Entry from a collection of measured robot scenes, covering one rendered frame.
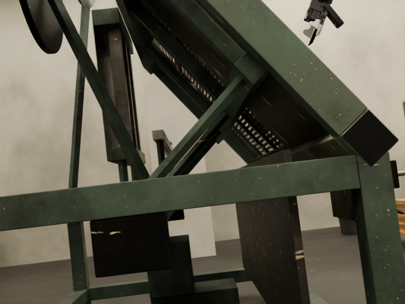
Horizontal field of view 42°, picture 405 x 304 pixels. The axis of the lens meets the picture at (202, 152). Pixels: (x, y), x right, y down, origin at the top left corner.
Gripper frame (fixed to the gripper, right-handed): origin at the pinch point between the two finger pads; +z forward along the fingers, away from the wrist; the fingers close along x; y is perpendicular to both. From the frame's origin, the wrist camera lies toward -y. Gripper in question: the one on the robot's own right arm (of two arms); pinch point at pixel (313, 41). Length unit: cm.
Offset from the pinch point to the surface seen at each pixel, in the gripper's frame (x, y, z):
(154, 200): 85, 35, 84
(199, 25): 72, 42, 32
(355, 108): 85, -7, 42
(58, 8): -12, 113, 23
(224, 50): 72, 32, 37
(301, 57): 85, 12, 34
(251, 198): 85, 11, 74
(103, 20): -65, 106, 8
